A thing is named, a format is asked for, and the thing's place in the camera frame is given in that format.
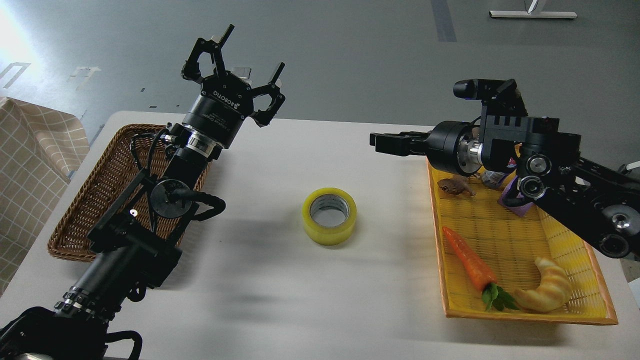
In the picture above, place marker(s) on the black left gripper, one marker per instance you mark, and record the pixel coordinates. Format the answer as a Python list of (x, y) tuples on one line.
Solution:
[(220, 107)]

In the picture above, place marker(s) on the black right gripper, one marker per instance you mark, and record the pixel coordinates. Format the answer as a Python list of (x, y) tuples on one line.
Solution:
[(452, 146)]

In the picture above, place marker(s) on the yellow tape roll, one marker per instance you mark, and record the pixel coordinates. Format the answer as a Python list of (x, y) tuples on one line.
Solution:
[(328, 216)]

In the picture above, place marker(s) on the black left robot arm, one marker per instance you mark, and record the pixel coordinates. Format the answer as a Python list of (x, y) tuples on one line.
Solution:
[(136, 240)]

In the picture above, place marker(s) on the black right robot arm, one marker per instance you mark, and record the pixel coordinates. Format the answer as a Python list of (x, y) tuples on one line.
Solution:
[(596, 203)]

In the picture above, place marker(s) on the brown toy animal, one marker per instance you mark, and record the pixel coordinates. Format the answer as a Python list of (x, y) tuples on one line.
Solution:
[(458, 184)]

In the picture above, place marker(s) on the small dark jar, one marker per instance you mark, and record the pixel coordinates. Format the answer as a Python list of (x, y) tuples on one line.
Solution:
[(494, 179)]

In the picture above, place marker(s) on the brown wicker basket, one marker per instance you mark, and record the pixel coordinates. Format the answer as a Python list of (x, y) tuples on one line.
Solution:
[(114, 171)]

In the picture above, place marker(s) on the yellow plastic basket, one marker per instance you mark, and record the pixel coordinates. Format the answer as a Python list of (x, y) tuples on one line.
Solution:
[(509, 244)]

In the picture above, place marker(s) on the orange toy carrot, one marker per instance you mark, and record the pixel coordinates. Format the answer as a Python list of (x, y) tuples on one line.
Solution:
[(478, 272)]

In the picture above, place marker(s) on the white metal stand base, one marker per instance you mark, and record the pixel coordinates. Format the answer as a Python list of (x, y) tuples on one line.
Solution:
[(534, 10)]

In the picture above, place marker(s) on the beige checkered cloth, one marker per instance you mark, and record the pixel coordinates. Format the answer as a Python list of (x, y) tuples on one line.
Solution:
[(40, 148)]

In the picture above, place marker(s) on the toy croissant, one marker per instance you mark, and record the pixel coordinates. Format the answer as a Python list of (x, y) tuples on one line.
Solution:
[(553, 291)]

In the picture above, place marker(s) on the white caster foot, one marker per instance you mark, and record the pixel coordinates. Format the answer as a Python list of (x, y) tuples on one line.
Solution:
[(627, 168)]

